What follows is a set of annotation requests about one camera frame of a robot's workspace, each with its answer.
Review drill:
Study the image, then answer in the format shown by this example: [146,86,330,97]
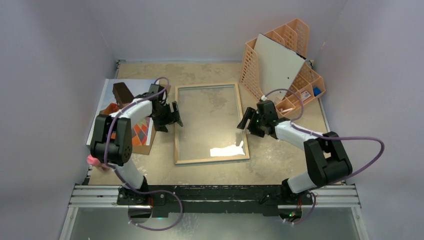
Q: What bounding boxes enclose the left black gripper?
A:
[152,101,182,132]

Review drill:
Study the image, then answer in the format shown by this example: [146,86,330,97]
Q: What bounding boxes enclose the hot air balloon photo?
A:
[94,79,155,147]

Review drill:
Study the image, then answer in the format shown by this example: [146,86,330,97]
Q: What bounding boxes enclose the brown cardboard backing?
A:
[131,89,156,155]

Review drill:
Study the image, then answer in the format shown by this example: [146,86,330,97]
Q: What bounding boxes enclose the blue wooden picture frame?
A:
[173,82,251,166]

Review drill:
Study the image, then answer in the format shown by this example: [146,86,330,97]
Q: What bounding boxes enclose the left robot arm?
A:
[90,82,184,205]

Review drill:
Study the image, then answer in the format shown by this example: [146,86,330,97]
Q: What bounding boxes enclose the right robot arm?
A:
[237,100,353,204]

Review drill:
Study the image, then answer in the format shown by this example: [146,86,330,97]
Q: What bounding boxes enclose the orange plastic desk organizer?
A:
[239,18,326,117]

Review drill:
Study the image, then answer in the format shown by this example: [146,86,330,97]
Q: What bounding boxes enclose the grey board in organizer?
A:
[253,33,306,95]

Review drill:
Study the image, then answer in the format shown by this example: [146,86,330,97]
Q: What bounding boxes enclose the red white card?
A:
[300,90,312,102]

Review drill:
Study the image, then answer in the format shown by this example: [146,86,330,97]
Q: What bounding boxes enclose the blue item in organizer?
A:
[313,86,322,97]

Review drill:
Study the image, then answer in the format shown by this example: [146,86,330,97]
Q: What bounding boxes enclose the pink glue stick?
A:
[86,155,110,172]

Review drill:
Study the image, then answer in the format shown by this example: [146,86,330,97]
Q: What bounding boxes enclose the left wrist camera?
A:
[147,84,166,97]

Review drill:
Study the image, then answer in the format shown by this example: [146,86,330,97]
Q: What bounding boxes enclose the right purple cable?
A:
[261,88,386,226]

